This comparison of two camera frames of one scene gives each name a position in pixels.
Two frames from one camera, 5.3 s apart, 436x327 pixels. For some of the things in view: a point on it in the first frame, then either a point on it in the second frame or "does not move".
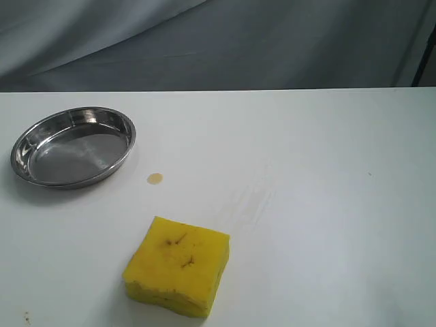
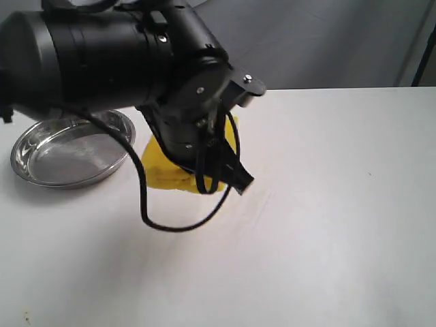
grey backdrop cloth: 58,45 does not move
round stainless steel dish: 65,147 does not move
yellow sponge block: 179,268 → 162,172
